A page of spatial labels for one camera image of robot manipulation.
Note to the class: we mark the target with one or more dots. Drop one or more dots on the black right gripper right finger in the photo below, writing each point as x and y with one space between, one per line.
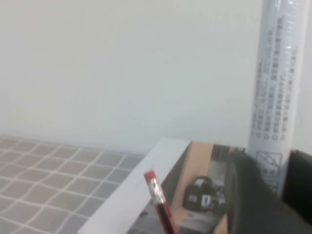
298 180

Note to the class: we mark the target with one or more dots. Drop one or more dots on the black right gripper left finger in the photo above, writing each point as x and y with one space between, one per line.
258 202

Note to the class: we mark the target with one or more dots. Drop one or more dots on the red and black pencil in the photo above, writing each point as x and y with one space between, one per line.
159 197

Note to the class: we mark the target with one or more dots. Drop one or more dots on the white printed paper roll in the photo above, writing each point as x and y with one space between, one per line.
275 92

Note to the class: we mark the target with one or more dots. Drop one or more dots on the cardboard box with white flap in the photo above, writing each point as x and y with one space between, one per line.
136 190

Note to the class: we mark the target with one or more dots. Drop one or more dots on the grey grid-pattern tablecloth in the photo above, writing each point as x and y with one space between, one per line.
51 180

